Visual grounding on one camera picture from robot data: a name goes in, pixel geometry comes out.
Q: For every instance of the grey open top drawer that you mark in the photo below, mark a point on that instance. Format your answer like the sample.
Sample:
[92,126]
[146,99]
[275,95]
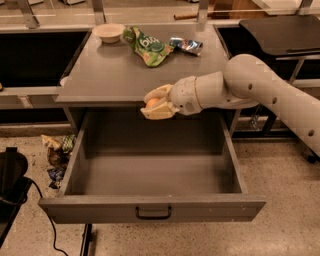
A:
[114,169]

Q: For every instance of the orange fruit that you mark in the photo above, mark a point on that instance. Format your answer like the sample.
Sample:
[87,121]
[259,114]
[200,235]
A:
[152,102]

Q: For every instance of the blue crumpled snack wrapper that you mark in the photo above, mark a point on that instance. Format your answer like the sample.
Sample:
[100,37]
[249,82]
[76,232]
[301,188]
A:
[186,45]

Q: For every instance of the black base with cable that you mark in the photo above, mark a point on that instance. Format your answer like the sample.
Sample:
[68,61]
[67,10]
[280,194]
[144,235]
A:
[14,187]

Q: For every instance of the pile of snack wrappers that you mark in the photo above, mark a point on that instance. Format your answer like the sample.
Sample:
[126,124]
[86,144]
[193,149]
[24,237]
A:
[58,156]

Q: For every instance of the white paper bowl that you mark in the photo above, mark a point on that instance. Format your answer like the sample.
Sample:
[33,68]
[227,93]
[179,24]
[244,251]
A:
[109,33]

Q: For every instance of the wooden stick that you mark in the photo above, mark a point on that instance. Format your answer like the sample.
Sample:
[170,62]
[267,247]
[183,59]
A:
[185,16]

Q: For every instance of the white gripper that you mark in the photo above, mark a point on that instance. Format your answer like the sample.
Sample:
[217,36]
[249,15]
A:
[183,96]

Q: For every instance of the grey cabinet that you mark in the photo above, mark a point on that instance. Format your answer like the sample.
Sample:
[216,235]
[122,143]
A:
[114,77]

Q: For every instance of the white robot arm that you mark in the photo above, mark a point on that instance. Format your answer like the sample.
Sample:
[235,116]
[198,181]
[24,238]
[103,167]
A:
[214,91]

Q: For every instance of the black drawer handle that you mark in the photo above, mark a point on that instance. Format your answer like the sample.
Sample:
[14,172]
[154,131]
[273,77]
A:
[153,214]

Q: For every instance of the green chip bag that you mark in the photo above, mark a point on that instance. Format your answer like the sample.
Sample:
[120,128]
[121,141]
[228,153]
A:
[152,51]

